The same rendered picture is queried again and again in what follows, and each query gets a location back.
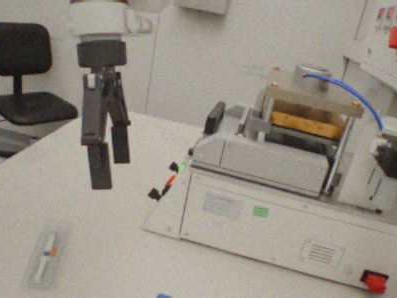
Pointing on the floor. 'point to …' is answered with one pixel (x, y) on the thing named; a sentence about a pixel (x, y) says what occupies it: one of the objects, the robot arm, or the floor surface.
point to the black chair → (34, 34)
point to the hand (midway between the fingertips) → (112, 168)
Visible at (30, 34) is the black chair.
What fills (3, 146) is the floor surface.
